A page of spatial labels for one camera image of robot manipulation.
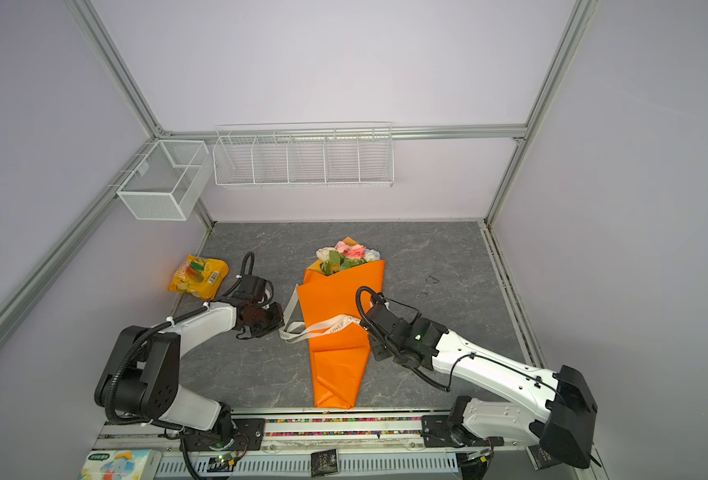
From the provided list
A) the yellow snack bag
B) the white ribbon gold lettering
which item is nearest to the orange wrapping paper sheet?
the white ribbon gold lettering

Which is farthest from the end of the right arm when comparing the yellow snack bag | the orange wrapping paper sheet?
the yellow snack bag

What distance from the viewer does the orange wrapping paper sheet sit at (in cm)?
79
